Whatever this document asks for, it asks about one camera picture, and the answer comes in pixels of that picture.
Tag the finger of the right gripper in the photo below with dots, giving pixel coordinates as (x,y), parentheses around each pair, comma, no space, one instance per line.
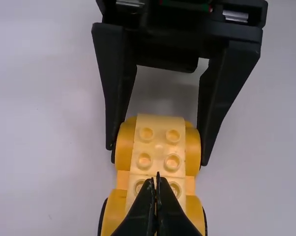
(219,98)
(116,81)

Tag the yellow toy car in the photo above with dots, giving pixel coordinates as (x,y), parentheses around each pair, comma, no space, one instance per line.
(160,152)

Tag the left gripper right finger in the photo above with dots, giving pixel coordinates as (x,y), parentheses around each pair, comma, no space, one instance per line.
(172,216)

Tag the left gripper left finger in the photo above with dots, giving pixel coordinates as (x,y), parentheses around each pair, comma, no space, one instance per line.
(140,216)

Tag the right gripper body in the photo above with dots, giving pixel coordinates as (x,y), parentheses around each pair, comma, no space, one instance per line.
(236,27)

